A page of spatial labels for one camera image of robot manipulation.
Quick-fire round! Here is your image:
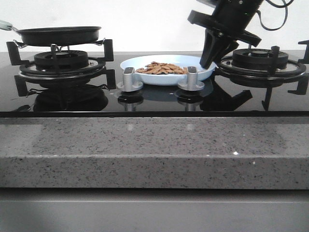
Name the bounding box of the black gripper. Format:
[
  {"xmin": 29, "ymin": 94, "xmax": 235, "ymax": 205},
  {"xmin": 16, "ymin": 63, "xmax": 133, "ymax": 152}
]
[{"xmin": 188, "ymin": 0, "xmax": 262, "ymax": 69}]

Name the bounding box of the light blue plate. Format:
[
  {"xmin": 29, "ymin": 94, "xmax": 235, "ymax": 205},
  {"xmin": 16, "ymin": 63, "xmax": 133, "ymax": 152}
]
[{"xmin": 120, "ymin": 55, "xmax": 217, "ymax": 86}]

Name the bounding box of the brown meat pieces pile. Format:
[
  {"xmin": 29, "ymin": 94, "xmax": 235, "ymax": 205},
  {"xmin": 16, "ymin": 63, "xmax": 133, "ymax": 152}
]
[{"xmin": 135, "ymin": 61, "xmax": 188, "ymax": 75}]

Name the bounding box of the black frying pan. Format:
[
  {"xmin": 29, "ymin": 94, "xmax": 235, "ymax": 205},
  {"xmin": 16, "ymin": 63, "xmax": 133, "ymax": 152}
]
[{"xmin": 0, "ymin": 20, "xmax": 101, "ymax": 46}]

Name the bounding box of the right black gas burner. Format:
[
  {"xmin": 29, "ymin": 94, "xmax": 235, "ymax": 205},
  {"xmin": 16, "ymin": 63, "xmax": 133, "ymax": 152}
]
[{"xmin": 231, "ymin": 47, "xmax": 289, "ymax": 71}]

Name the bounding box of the black gas burner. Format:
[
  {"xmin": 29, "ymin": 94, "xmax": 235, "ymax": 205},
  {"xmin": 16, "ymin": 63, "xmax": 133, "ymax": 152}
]
[
  {"xmin": 34, "ymin": 50, "xmax": 89, "ymax": 71},
  {"xmin": 231, "ymin": 47, "xmax": 289, "ymax": 71}
]

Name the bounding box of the right silver stove knob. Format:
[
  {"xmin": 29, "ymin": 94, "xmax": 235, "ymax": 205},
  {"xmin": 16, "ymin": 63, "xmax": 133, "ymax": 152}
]
[{"xmin": 178, "ymin": 66, "xmax": 205, "ymax": 91}]

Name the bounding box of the silver stove knob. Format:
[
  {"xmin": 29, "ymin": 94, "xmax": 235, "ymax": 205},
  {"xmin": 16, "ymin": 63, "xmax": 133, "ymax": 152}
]
[
  {"xmin": 116, "ymin": 67, "xmax": 143, "ymax": 92},
  {"xmin": 178, "ymin": 66, "xmax": 205, "ymax": 91}
]

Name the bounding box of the black glass gas hob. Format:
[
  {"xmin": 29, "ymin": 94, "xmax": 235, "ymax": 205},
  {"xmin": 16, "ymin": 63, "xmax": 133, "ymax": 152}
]
[{"xmin": 0, "ymin": 53, "xmax": 309, "ymax": 117}]

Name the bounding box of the right black pan support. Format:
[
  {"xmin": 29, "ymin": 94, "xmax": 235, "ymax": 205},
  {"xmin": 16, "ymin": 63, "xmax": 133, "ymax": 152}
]
[{"xmin": 215, "ymin": 40, "xmax": 309, "ymax": 111}]

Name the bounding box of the black pan support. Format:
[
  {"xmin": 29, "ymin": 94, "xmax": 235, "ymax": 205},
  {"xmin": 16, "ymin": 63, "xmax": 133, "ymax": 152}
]
[
  {"xmin": 6, "ymin": 39, "xmax": 116, "ymax": 97},
  {"xmin": 215, "ymin": 40, "xmax": 309, "ymax": 111}
]

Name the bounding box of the left silver stove knob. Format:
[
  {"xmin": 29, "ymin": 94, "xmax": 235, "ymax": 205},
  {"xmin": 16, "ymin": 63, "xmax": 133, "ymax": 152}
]
[{"xmin": 116, "ymin": 67, "xmax": 143, "ymax": 92}]

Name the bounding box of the left black pan support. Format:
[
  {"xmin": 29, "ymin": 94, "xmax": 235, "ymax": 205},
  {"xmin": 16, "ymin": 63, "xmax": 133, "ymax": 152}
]
[{"xmin": 6, "ymin": 39, "xmax": 116, "ymax": 97}]

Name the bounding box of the left black gas burner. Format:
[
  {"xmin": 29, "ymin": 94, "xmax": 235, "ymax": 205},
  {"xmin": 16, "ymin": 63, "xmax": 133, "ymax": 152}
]
[{"xmin": 34, "ymin": 50, "xmax": 89, "ymax": 71}]

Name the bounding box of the grey cabinet front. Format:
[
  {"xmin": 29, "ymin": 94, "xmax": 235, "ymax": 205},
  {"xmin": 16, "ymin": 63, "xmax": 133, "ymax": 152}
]
[{"xmin": 0, "ymin": 188, "xmax": 309, "ymax": 232}]

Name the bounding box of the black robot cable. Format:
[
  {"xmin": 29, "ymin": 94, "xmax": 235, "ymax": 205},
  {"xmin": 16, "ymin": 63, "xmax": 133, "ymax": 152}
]
[{"xmin": 258, "ymin": 0, "xmax": 295, "ymax": 31}]

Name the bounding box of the chrome wire pan reducer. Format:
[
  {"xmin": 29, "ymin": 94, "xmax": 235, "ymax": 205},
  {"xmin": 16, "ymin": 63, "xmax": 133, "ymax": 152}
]
[{"xmin": 13, "ymin": 38, "xmax": 107, "ymax": 52}]

